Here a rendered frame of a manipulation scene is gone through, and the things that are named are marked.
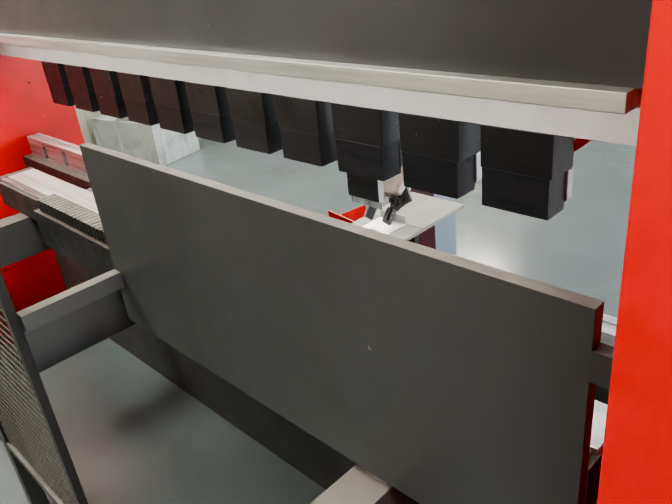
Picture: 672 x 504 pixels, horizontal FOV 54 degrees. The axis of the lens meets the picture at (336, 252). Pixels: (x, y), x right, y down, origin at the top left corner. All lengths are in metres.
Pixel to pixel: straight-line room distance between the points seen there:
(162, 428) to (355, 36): 1.94
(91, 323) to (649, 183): 1.59
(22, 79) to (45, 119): 0.20
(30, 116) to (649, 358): 3.11
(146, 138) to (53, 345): 4.04
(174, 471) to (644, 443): 2.08
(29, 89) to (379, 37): 2.47
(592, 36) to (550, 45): 0.06
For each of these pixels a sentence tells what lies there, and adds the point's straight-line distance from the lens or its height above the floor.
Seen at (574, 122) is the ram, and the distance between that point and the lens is 1.19.
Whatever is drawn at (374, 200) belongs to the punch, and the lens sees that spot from 1.57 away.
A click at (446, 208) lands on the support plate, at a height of 1.00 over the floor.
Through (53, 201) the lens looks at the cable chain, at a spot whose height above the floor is 1.04.
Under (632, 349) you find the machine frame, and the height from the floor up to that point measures 1.37.
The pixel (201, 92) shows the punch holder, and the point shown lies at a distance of 1.94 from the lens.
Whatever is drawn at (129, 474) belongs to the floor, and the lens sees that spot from 2.62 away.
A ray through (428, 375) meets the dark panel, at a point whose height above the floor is 1.16.
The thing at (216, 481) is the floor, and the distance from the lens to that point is 2.47.
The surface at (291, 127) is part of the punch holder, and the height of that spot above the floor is 1.26.
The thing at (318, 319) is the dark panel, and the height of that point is 1.17.
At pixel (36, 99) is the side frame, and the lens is 3.43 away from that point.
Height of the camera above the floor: 1.71
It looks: 27 degrees down
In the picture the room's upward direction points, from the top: 6 degrees counter-clockwise
